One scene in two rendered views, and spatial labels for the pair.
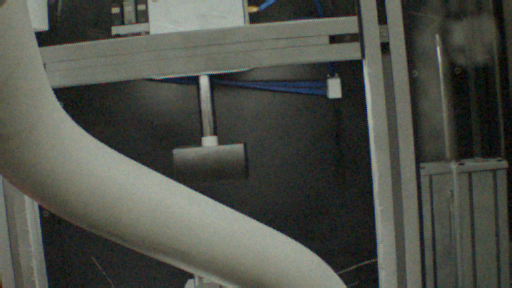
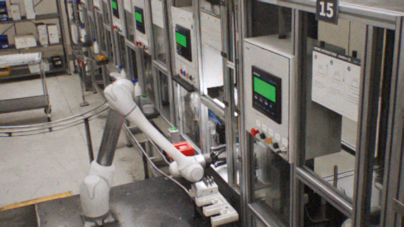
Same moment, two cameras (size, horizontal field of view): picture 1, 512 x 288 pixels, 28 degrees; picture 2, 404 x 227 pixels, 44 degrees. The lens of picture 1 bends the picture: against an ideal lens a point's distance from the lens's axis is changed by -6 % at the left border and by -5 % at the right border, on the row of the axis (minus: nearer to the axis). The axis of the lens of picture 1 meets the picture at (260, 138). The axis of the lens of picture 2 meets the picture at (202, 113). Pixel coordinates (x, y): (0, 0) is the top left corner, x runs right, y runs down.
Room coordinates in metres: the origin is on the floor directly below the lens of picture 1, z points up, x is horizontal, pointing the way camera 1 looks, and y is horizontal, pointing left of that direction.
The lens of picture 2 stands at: (-0.02, -2.40, 2.27)
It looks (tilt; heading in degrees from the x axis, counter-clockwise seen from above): 20 degrees down; 67
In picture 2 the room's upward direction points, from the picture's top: 3 degrees counter-clockwise
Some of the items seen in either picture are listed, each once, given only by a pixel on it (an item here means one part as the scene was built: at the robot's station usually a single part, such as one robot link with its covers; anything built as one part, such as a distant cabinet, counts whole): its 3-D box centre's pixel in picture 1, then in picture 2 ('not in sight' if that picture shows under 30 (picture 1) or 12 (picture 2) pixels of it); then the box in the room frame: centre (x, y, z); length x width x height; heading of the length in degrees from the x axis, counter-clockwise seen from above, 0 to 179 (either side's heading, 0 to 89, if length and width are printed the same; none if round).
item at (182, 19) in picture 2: not in sight; (200, 44); (1.22, 0.48, 1.60); 0.42 x 0.29 x 0.46; 87
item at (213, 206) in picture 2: not in sight; (213, 207); (0.94, -0.22, 0.84); 0.36 x 0.14 x 0.10; 87
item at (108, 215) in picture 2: not in sight; (97, 216); (0.38, 0.24, 0.71); 0.22 x 0.18 x 0.06; 87
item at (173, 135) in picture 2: not in sight; (175, 137); (1.02, 0.55, 0.97); 0.08 x 0.08 x 0.12; 87
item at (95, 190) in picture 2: not in sight; (94, 193); (0.39, 0.27, 0.85); 0.18 x 0.16 x 0.22; 68
